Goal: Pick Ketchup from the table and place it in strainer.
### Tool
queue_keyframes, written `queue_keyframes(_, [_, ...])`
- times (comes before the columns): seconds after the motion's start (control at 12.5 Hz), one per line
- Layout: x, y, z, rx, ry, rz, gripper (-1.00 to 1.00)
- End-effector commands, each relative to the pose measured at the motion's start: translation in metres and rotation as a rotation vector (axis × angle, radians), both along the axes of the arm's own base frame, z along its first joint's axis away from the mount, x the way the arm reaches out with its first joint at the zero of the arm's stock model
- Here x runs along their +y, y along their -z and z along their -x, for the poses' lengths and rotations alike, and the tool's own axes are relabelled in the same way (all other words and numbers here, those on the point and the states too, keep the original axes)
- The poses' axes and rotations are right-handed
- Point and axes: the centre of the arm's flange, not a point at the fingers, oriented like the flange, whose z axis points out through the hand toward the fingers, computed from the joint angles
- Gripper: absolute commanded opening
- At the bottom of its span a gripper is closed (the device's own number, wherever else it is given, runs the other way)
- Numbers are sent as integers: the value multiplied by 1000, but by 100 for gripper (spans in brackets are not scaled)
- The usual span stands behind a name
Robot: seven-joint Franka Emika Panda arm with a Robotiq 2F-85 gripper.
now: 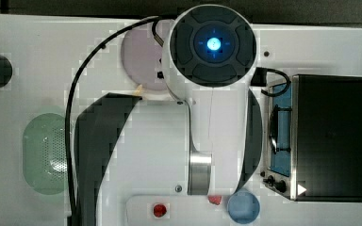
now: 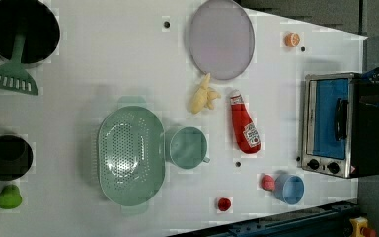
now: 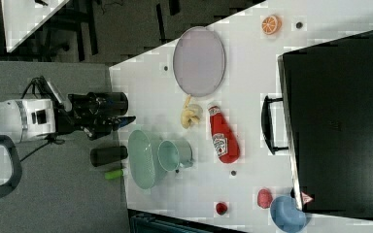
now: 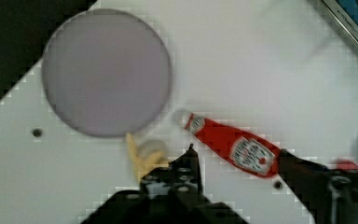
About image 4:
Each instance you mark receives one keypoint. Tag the round grey plate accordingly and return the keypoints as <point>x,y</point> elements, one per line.
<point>106,73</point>

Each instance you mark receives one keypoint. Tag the peeled yellow banana toy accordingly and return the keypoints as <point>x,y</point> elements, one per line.
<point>146,157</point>

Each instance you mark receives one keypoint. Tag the red ketchup bottle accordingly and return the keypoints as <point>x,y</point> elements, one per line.
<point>245,150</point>

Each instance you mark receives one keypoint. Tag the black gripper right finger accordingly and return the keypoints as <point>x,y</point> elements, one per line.
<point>330,195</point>

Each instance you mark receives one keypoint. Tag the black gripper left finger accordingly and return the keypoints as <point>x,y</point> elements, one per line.
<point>180,176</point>

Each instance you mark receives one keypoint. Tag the red strawberry toy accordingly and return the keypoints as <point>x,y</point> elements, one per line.
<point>346,165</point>

